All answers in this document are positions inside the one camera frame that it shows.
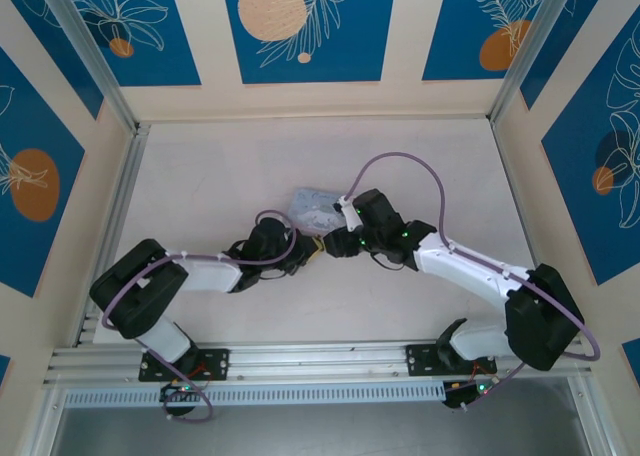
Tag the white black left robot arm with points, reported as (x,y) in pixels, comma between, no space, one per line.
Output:
(140,291)

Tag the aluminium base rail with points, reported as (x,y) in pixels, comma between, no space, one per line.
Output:
(320,361)

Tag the aluminium side rail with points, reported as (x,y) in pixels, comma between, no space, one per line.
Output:
(112,236)
(517,196)

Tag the black control board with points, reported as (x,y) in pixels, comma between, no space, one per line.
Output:
(177,392)
(465,393)

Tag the aluminium frame post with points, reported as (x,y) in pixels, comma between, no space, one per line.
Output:
(85,51)
(540,46)

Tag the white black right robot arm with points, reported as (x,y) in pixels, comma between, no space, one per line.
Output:
(540,316)

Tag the grey metal sheet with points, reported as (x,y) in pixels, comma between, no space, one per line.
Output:
(320,433)

